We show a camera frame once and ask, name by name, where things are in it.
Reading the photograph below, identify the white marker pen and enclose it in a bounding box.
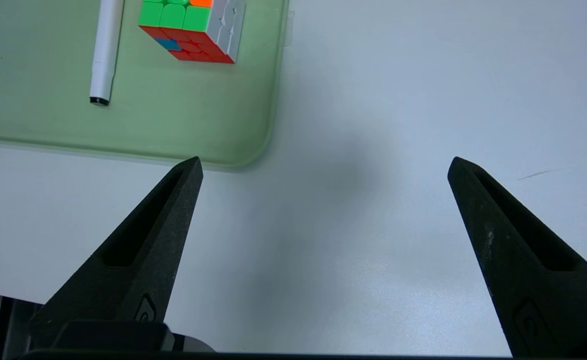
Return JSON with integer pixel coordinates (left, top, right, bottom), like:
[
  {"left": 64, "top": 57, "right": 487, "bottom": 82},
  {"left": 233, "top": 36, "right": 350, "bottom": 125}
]
[{"left": 89, "top": 0, "right": 125, "bottom": 107}]

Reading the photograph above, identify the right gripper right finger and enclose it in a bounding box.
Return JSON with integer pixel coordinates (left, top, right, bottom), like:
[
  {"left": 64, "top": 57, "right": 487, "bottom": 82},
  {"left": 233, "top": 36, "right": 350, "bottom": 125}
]
[{"left": 447, "top": 156, "right": 587, "bottom": 358}]

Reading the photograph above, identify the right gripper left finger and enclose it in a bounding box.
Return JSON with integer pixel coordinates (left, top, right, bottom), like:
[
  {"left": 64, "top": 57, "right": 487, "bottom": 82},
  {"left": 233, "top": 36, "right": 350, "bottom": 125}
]
[{"left": 27, "top": 156, "right": 204, "bottom": 332}]

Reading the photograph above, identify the multicolour puzzle cube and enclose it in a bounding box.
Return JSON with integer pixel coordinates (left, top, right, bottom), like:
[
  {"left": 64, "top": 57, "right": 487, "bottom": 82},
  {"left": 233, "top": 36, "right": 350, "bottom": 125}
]
[{"left": 138, "top": 0, "right": 247, "bottom": 64}]

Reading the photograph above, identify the light green plastic tray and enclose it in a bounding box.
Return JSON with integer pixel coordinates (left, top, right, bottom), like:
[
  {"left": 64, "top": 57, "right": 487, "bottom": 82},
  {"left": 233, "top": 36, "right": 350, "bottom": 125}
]
[{"left": 0, "top": 0, "right": 291, "bottom": 172}]

